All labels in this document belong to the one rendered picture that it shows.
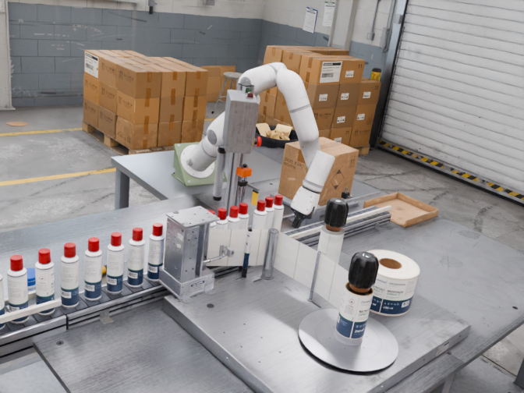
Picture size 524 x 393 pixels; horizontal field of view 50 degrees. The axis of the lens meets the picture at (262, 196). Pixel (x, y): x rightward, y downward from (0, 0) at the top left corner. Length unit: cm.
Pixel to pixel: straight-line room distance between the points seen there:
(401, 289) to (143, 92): 393
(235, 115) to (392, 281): 77
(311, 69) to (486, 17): 189
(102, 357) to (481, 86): 537
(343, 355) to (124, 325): 67
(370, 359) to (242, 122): 88
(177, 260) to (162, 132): 390
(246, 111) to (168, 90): 363
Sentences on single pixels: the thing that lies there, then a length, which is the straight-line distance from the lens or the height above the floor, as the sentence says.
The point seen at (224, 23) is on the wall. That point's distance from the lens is 858.
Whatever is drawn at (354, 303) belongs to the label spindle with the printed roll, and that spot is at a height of 104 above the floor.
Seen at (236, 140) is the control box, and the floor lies 133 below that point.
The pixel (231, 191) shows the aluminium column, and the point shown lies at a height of 108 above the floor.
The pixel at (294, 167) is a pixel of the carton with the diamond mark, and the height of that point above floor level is 102.
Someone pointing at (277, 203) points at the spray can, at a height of 106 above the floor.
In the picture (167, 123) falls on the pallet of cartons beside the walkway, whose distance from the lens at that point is 564.
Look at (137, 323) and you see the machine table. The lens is 183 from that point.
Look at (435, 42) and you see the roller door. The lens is 674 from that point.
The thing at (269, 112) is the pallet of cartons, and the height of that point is 44.
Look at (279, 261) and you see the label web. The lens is 199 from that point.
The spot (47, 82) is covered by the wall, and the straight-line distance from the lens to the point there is 749.
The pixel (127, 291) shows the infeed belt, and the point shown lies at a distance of 189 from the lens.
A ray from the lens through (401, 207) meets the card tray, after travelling 304.
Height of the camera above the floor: 189
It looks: 22 degrees down
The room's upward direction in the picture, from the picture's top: 8 degrees clockwise
